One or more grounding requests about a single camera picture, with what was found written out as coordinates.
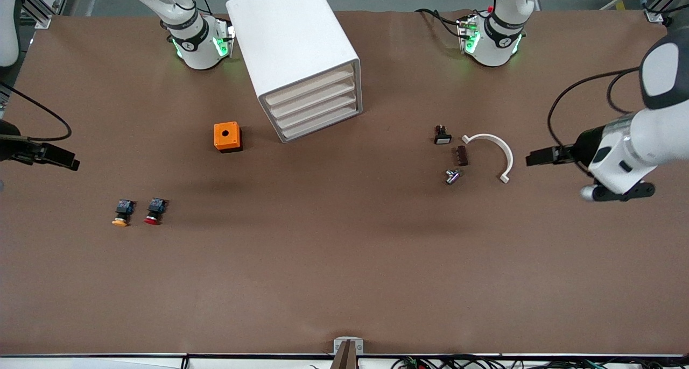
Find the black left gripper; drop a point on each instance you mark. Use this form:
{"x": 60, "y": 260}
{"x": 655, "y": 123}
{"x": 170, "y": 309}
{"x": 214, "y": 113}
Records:
{"x": 583, "y": 144}

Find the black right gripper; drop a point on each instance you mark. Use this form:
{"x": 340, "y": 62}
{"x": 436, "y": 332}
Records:
{"x": 11, "y": 147}

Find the red push button switch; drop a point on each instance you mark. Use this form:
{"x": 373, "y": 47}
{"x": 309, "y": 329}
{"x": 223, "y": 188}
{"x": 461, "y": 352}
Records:
{"x": 156, "y": 207}

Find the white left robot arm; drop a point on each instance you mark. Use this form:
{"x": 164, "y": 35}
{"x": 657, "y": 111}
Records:
{"x": 635, "y": 143}

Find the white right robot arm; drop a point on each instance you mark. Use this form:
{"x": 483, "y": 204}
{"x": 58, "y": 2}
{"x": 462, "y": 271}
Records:
{"x": 199, "y": 51}

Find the white curved plastic piece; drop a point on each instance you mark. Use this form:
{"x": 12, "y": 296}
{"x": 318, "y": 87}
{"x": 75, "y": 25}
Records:
{"x": 509, "y": 159}

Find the brown terminal block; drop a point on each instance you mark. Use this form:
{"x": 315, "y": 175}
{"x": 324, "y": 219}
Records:
{"x": 462, "y": 156}

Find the orange push button switch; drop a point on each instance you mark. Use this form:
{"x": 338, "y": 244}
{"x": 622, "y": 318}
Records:
{"x": 125, "y": 207}

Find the black white rectangular switch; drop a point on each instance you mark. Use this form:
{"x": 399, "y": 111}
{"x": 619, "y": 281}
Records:
{"x": 442, "y": 139}

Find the aluminium frame profile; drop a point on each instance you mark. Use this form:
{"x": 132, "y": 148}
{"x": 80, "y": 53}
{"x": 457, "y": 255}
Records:
{"x": 43, "y": 20}
{"x": 654, "y": 15}

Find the orange button enclosure box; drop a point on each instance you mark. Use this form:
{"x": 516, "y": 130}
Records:
{"x": 219, "y": 140}

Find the silver metal bracket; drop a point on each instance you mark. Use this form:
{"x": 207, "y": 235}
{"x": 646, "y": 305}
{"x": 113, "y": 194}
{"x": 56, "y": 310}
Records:
{"x": 339, "y": 346}

